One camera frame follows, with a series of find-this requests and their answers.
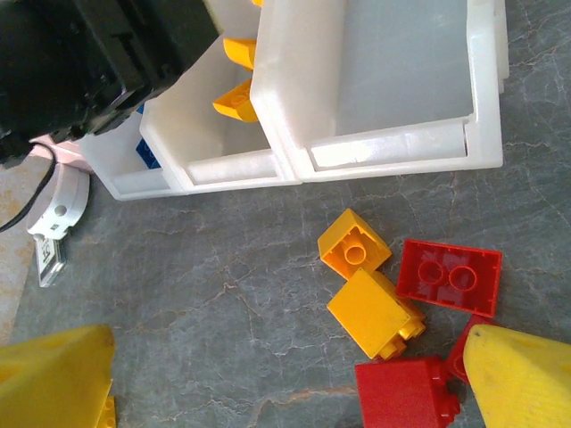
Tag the white plastic bin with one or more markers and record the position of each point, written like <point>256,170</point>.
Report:
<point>129,185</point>
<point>196,116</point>
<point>401,67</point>

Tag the small battery box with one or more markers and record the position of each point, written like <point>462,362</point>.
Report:
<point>48,260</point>

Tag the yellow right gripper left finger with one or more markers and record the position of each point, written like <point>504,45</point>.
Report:
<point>49,383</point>

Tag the blue lego brick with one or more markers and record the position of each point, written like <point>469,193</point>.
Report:
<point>146,155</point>
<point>139,109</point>

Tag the pink pencil cup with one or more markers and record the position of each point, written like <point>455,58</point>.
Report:
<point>67,156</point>

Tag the red lego brick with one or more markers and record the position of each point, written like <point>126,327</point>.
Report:
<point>486,285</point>
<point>457,356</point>
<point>397,392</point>

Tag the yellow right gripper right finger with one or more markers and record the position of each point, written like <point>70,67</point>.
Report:
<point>526,383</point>

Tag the small white clock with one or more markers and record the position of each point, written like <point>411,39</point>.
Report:
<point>62,200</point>

